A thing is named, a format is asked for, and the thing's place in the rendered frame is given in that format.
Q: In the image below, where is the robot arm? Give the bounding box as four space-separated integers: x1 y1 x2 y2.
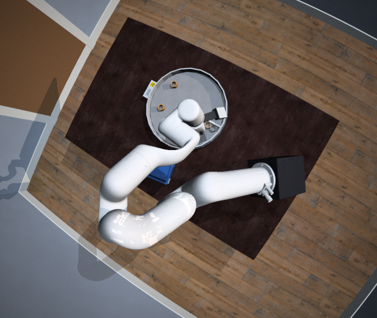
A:
98 99 275 250

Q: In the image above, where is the blue tray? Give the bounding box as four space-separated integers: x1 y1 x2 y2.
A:
148 164 175 185

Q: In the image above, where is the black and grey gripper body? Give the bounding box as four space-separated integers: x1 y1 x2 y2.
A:
191 122 205 133

